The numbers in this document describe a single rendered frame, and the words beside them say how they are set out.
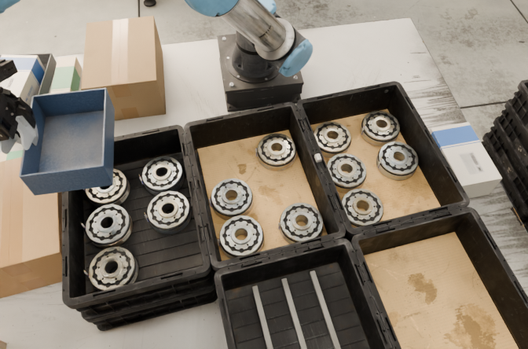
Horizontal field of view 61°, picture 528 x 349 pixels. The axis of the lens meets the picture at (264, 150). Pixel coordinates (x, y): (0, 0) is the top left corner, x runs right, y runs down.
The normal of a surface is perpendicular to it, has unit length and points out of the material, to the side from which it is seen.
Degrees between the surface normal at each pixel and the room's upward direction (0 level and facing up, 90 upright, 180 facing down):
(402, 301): 0
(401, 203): 0
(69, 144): 1
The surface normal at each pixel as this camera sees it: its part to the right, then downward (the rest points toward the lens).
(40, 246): 0.00, -0.57
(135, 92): 0.17, 0.81
